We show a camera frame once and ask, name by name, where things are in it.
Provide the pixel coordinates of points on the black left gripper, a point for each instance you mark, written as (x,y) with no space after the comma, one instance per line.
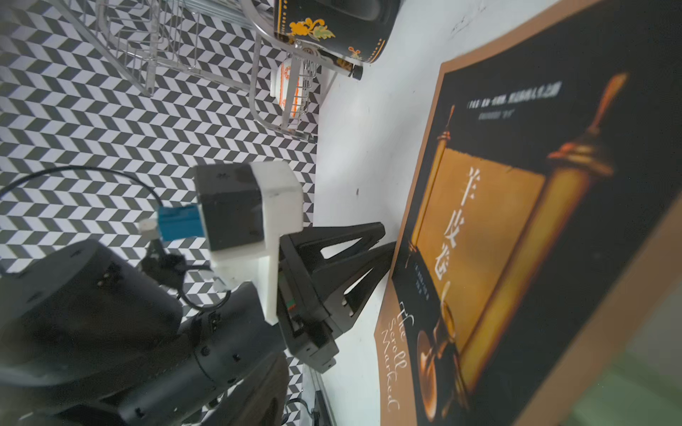
(327,275)

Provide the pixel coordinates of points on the brown black scroll book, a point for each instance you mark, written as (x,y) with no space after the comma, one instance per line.
(544,219)

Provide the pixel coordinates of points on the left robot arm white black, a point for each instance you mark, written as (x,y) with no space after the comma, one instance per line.
(89,339)

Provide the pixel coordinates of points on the green sticky note middle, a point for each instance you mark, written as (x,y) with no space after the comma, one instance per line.
(642,386)

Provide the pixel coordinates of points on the white orange patterned bowl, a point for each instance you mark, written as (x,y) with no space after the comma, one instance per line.
(280,80)

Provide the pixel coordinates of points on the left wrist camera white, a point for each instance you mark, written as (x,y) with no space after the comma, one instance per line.
(242,211)

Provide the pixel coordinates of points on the silver wire dish rack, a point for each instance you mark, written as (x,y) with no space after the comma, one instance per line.
(227,43)

